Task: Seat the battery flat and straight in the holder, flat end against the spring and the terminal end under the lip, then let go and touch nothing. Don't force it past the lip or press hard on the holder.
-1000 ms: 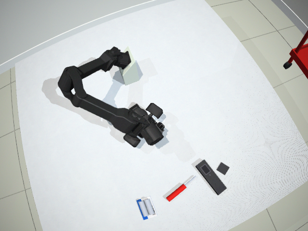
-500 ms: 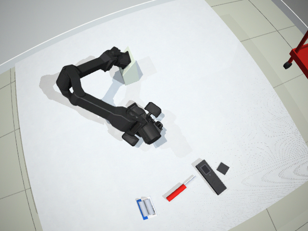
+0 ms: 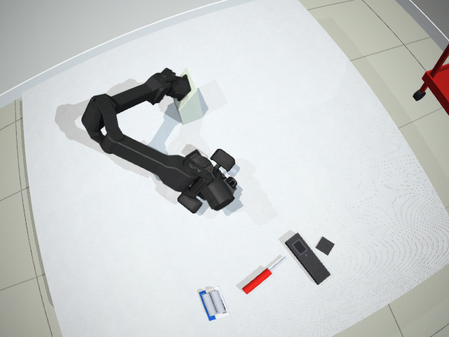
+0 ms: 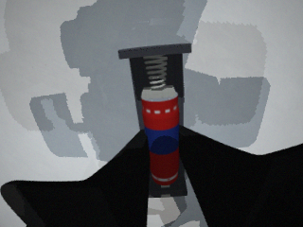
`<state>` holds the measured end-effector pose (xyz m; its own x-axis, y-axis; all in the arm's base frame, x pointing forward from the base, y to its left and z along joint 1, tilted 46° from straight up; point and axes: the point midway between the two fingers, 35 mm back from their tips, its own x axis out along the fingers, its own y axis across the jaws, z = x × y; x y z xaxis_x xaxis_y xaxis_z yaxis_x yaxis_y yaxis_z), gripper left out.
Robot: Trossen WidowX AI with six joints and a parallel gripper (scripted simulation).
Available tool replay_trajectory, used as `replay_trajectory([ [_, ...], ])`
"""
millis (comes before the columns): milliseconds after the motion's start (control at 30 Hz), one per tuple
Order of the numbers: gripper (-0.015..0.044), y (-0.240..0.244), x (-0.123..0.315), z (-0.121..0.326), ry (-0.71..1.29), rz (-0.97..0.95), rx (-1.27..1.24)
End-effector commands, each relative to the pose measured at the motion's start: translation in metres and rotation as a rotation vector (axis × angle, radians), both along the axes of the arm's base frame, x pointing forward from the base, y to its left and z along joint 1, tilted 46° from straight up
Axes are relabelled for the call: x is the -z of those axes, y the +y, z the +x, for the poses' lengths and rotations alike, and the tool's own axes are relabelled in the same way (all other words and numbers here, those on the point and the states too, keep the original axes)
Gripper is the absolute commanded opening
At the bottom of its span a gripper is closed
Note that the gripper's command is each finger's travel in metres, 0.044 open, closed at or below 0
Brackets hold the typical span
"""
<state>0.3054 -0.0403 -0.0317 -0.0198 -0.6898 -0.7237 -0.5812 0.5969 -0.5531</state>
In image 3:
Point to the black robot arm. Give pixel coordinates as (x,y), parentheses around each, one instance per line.
(175,171)

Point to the red-handled screwdriver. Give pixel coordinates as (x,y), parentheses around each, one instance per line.
(260,278)

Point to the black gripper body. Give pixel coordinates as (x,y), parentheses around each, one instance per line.
(223,160)

